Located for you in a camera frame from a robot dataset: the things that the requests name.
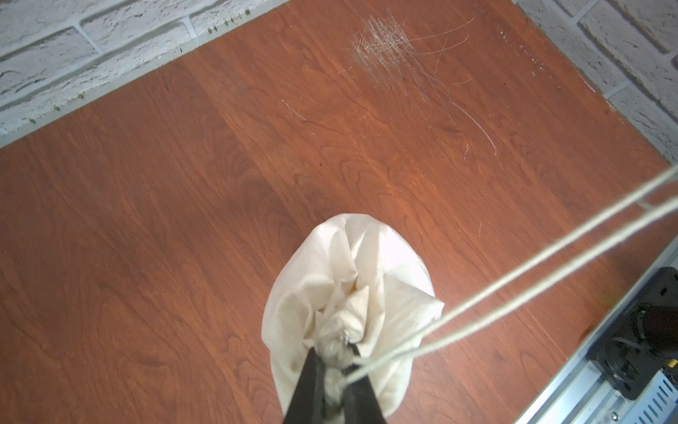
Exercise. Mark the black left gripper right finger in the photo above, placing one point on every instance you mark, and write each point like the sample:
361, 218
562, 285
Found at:
360, 404

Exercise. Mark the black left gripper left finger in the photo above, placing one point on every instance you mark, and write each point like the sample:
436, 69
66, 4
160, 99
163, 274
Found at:
307, 405

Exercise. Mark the cream cloth soil bag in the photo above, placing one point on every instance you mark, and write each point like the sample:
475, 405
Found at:
353, 279

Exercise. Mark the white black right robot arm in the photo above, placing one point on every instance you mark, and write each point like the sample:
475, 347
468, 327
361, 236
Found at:
656, 327

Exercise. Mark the white perforated vent strip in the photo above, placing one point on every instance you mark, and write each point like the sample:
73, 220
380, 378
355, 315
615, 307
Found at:
656, 405

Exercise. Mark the aluminium front rail frame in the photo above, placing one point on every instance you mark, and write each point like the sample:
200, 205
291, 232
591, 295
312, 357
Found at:
579, 393

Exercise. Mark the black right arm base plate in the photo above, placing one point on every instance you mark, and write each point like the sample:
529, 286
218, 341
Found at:
618, 354

